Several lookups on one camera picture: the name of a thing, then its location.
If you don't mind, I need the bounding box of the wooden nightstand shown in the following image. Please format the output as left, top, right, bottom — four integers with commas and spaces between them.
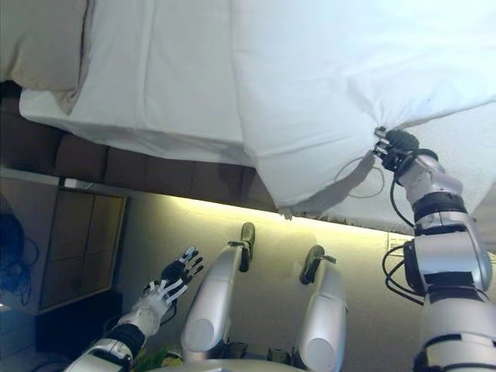
0, 176, 129, 315

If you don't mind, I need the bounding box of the dark robot foot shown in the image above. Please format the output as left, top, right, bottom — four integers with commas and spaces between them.
298, 244, 326, 286
239, 222, 257, 272

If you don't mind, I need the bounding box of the silver right robot leg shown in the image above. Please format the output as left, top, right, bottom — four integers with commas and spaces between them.
300, 253, 348, 370

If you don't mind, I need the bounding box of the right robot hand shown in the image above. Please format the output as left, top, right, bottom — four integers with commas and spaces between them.
372, 126, 422, 174

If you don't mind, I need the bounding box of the white fringed textured blanket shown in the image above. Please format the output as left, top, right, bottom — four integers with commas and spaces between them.
278, 104, 496, 249

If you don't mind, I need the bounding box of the silver robot leg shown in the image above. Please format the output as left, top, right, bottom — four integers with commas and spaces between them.
180, 239, 249, 354
300, 253, 348, 370

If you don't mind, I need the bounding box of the white duvet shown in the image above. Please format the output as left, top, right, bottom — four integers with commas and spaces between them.
232, 0, 496, 213

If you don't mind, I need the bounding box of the black cable bundle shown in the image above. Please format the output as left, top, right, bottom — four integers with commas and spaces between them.
0, 193, 40, 300

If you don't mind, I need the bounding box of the beige pillow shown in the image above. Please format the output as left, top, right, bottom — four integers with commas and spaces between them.
0, 0, 96, 115

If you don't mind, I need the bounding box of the silver left robot leg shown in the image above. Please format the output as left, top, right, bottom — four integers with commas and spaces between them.
180, 239, 249, 354

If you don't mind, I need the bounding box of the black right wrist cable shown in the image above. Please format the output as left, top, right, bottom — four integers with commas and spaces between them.
381, 170, 432, 308

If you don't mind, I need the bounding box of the beige bedspread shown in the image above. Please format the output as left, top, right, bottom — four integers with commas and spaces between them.
470, 193, 496, 250

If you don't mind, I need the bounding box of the brown bed frame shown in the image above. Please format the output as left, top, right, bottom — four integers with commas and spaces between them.
0, 81, 281, 212

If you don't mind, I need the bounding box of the green leafy object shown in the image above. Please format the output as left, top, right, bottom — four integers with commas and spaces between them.
133, 343, 183, 372

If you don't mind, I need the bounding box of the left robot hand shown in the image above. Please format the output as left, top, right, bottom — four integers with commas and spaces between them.
146, 246, 205, 308

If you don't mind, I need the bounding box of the dark left robot foot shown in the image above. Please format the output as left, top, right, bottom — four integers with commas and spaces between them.
239, 222, 257, 272

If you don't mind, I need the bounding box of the dark right robot foot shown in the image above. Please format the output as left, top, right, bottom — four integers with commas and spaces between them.
298, 244, 326, 286

